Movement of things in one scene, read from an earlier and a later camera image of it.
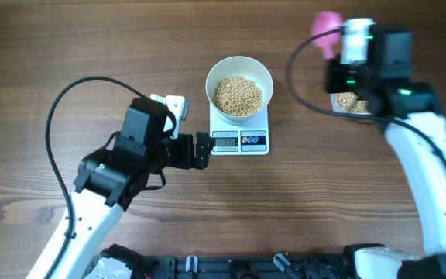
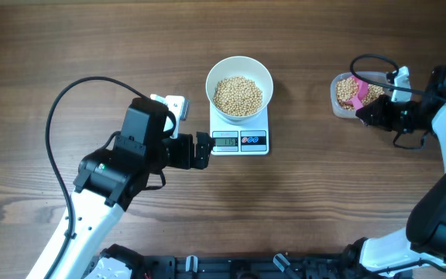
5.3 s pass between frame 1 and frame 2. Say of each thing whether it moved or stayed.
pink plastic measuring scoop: moved
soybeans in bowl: stayed
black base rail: stayed
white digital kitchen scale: stayed
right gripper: moved
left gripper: stayed
